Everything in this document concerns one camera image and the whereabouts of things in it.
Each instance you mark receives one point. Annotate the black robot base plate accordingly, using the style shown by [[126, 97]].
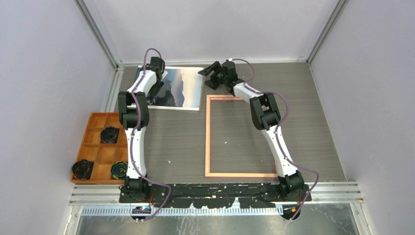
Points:
[[224, 195]]

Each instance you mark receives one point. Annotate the clear acrylic sheet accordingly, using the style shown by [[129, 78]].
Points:
[[206, 74]]

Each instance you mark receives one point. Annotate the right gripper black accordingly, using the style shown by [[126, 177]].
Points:
[[211, 82]]

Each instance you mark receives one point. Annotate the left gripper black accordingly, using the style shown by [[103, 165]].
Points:
[[153, 92]]

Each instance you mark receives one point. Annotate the aluminium rail front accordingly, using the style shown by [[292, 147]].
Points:
[[326, 192]]

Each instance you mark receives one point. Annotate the pink wooden picture frame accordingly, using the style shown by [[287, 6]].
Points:
[[209, 99]]

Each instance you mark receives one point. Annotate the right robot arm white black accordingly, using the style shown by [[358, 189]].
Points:
[[266, 118]]

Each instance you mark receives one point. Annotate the landscape photo print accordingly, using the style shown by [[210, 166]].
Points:
[[182, 89]]

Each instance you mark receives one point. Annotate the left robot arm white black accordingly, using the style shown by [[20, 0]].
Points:
[[134, 117]]

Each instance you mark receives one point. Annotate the orange compartment tray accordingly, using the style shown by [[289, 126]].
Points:
[[102, 155]]

